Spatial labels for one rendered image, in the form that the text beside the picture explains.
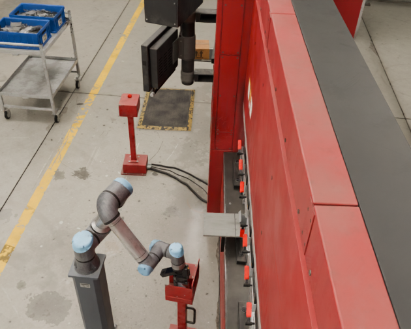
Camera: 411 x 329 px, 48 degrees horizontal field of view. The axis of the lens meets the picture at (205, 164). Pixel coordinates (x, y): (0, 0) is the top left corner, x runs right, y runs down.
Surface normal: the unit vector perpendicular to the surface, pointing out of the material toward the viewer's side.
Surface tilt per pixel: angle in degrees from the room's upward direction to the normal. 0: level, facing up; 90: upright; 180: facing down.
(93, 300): 90
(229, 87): 90
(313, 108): 0
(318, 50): 0
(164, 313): 0
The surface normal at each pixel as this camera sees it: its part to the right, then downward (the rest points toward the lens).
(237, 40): -0.02, 0.63
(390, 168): 0.04, -0.77
